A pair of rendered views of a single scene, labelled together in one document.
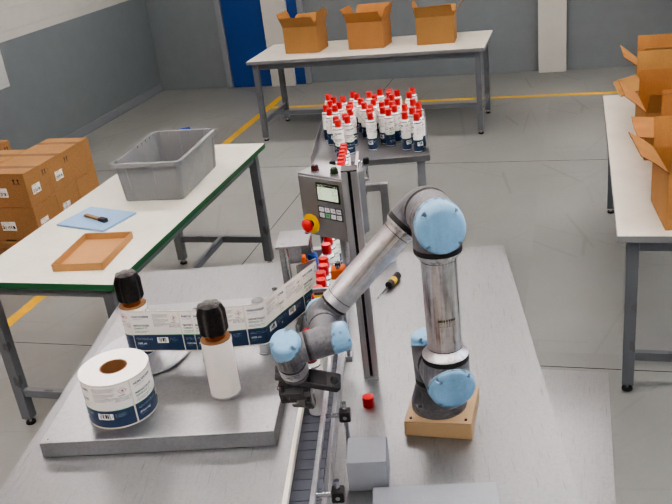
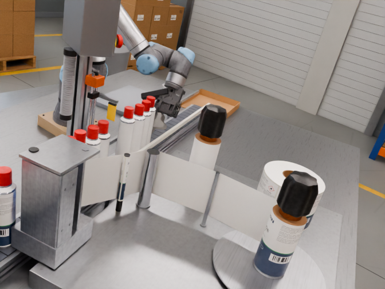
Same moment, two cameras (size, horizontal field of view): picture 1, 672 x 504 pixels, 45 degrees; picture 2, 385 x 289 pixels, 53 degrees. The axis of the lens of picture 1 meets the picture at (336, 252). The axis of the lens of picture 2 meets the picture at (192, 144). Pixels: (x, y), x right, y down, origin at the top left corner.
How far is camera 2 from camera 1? 3.31 m
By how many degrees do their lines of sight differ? 129
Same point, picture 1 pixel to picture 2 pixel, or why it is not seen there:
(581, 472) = (50, 91)
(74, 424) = (319, 218)
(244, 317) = (167, 167)
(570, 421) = (16, 100)
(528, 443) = (50, 104)
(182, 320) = (230, 190)
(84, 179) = not seen: outside the picture
